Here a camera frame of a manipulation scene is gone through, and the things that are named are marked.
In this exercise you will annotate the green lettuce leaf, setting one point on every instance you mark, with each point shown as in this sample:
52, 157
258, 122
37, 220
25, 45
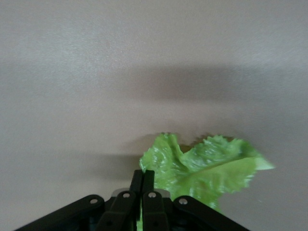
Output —
204, 168

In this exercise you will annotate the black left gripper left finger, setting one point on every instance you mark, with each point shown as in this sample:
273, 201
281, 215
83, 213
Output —
120, 209

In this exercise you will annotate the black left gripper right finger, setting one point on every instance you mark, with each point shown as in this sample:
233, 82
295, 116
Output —
154, 211

